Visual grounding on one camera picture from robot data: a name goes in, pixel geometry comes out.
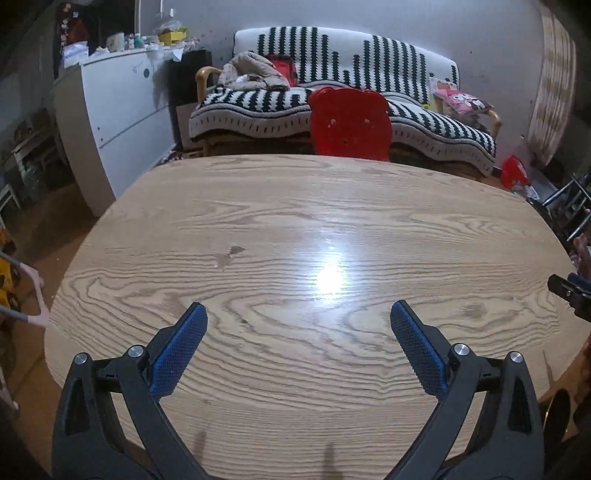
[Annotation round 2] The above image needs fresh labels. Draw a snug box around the black cabinet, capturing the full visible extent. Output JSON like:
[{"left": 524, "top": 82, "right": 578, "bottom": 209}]
[{"left": 165, "top": 49, "right": 213, "bottom": 145}]

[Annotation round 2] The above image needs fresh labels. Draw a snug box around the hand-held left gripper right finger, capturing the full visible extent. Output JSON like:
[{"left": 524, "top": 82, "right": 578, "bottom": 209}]
[{"left": 390, "top": 299, "right": 542, "bottom": 480}]

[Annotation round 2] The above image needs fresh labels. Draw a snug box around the red bear-shaped chair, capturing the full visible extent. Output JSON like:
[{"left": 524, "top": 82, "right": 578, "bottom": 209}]
[{"left": 308, "top": 86, "right": 392, "bottom": 162}]

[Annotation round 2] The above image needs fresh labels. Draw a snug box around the sofa with wooden armrests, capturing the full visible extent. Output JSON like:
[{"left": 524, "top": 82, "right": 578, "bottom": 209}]
[{"left": 187, "top": 26, "right": 503, "bottom": 178}]

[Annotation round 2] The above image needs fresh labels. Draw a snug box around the bamboo mat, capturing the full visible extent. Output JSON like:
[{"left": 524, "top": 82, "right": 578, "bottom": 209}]
[{"left": 527, "top": 0, "right": 578, "bottom": 168}]

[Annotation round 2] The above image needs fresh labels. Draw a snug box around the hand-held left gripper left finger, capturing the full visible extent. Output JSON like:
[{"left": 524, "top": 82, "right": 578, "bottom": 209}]
[{"left": 52, "top": 302, "right": 209, "bottom": 480}]

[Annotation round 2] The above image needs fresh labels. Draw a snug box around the pink cartoon cushion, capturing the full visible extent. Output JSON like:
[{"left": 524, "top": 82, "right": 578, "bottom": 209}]
[{"left": 433, "top": 88, "right": 495, "bottom": 115}]

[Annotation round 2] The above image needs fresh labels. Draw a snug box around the white dresser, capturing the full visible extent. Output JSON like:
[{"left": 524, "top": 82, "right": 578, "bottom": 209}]
[{"left": 52, "top": 47, "right": 178, "bottom": 217}]

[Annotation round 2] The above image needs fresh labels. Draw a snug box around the black white striped blanket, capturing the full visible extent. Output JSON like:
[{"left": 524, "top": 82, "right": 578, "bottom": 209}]
[{"left": 188, "top": 26, "right": 498, "bottom": 177}]

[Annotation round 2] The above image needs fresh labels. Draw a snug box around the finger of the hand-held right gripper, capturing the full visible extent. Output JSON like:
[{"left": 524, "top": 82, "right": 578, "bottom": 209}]
[{"left": 547, "top": 272, "right": 591, "bottom": 319}]

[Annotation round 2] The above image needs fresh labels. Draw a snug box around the metal chair frame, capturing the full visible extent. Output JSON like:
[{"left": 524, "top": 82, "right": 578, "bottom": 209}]
[{"left": 526, "top": 173, "right": 591, "bottom": 243}]

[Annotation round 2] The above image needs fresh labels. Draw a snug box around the yellow green box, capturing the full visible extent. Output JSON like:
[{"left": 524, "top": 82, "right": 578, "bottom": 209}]
[{"left": 158, "top": 27, "right": 189, "bottom": 46}]

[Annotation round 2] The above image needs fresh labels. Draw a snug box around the red plastic bag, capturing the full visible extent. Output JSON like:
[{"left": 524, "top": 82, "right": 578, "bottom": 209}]
[{"left": 501, "top": 155, "right": 530, "bottom": 190}]

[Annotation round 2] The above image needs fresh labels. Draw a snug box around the red cloth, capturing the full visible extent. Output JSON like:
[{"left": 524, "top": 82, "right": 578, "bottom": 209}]
[{"left": 267, "top": 54, "right": 297, "bottom": 87}]

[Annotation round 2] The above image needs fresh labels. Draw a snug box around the beige crumpled clothing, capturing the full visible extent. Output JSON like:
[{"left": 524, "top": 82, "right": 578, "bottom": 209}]
[{"left": 217, "top": 51, "right": 291, "bottom": 91}]

